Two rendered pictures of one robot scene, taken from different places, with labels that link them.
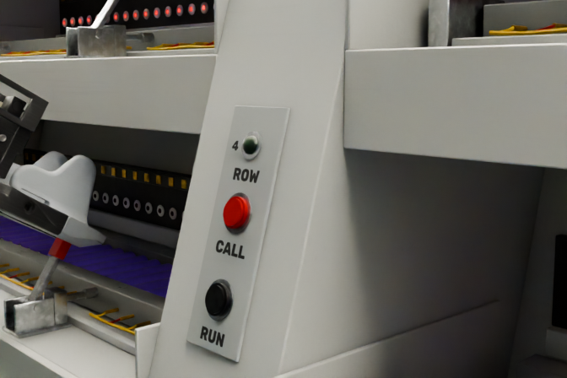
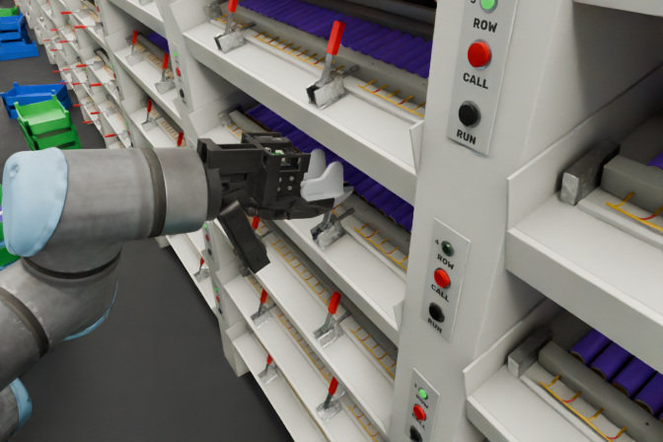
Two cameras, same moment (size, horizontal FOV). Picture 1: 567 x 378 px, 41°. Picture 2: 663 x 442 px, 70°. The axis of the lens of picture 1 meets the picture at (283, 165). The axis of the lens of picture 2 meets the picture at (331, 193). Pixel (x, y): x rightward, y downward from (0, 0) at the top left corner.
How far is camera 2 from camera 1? 30 cm
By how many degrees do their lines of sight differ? 37
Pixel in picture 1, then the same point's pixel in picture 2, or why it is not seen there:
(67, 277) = not seen: hidden behind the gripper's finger
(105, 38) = (331, 89)
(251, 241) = (452, 297)
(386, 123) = (532, 275)
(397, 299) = (534, 296)
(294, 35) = (470, 197)
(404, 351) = (537, 313)
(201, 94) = (408, 187)
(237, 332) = (448, 332)
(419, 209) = not seen: hidden behind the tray
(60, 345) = (344, 256)
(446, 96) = (572, 290)
